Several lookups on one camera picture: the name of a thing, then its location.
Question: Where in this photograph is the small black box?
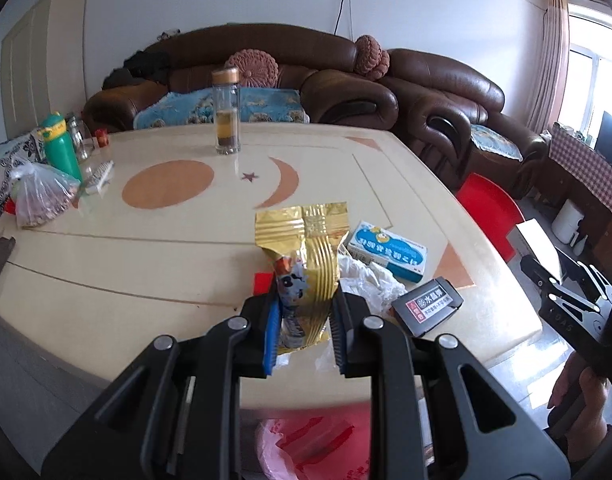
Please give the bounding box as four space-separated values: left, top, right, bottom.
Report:
390 277 464 337

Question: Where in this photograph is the clear plastic bag of nuts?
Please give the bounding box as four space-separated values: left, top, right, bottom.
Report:
8 157 82 228

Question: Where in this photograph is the white cardboard box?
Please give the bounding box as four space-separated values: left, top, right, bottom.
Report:
516 220 562 273

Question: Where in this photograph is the red plastic stool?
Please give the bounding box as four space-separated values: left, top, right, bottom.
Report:
456 172 526 263

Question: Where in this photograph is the glass bottle with gold lid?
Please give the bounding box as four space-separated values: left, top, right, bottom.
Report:
211 68 242 156

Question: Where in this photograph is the white comb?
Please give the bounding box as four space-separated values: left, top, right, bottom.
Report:
78 160 116 196

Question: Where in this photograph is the green plastic bottle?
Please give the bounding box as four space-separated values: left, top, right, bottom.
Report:
40 112 83 183

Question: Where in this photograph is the pink plastic trash bag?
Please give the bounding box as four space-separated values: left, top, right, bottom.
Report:
256 402 374 480

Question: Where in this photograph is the cream wardrobe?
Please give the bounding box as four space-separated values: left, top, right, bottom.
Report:
0 0 89 133

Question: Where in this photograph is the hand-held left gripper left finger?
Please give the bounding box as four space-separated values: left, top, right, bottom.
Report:
41 294 283 480

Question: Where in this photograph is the black white patterned cloth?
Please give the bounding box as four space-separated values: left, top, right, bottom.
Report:
0 132 47 233

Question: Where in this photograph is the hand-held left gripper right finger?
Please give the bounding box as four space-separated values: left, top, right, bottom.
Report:
330 285 572 480

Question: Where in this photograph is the blue floral seat cloth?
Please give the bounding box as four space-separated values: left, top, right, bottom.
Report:
468 124 524 162

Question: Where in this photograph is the dark clothes pile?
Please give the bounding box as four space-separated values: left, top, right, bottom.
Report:
103 45 172 91

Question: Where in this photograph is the brown leather sofa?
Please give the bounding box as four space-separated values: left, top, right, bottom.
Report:
83 22 399 133

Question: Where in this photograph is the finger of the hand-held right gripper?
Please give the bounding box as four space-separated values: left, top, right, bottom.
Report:
519 254 612 306

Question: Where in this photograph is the beige curtain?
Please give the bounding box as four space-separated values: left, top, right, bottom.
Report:
528 0 572 136

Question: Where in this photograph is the blue white medicine box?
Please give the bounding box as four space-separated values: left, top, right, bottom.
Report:
346 220 429 283

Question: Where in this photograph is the clear glass jar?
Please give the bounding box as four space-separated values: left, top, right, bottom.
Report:
66 115 94 162

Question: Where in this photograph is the brown leather armchair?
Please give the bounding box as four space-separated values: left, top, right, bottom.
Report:
386 47 549 198

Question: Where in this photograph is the blue floral blanket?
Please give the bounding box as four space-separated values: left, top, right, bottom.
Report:
133 86 312 130

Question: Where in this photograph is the white plastic wrapper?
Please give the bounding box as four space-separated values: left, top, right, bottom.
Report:
337 254 408 318

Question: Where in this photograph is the gold foil snack packet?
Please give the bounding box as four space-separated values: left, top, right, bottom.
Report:
255 202 349 356

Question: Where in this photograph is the person's right hand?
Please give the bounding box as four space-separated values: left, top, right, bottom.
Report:
546 350 609 433

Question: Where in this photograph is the round pink knitted cushion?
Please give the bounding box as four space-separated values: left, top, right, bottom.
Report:
353 35 391 81
225 49 279 88

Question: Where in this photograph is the checked tablecloth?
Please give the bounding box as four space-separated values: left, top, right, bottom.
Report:
548 122 612 231

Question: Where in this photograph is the white appliance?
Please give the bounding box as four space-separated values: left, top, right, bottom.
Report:
552 200 587 246

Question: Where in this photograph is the window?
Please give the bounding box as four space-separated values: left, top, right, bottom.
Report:
566 2 612 151

